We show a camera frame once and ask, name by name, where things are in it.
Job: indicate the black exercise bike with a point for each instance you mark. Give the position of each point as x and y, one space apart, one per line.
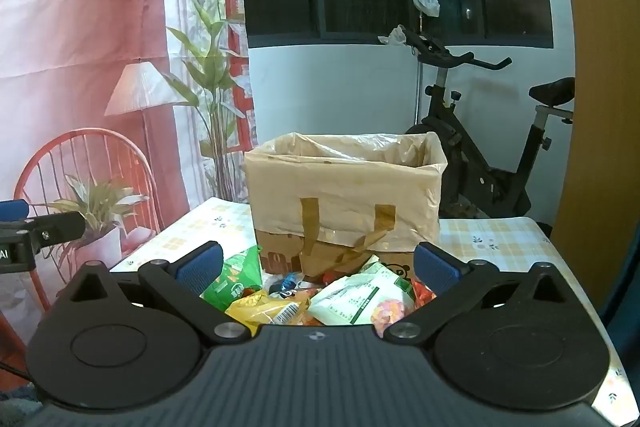
465 157

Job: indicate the crinkled yellow snack packet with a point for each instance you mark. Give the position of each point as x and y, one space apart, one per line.
255 308

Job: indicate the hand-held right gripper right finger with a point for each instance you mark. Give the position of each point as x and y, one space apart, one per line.
437 264

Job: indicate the red snack packet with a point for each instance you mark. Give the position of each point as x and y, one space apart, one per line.
423 294

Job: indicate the printed wall backdrop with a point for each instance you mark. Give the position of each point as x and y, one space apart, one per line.
100 32

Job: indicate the metal pole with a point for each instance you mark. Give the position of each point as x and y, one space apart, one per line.
420 77

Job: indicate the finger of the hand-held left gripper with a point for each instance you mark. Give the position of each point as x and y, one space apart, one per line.
12 208
55 229

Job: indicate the checked floral tablecloth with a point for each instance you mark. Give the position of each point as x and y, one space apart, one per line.
500 242

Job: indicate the cardboard box with plastic liner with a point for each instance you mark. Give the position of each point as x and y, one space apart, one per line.
340 197

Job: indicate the teal curtain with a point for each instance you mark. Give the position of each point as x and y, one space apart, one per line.
622 322

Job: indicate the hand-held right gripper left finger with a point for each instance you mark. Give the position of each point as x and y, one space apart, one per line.
200 266

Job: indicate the wooden panel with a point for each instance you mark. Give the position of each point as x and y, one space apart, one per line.
600 107

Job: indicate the white green snack packet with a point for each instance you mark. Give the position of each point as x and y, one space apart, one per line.
350 302

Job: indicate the white bag on pole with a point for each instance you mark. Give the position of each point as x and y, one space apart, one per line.
426 2

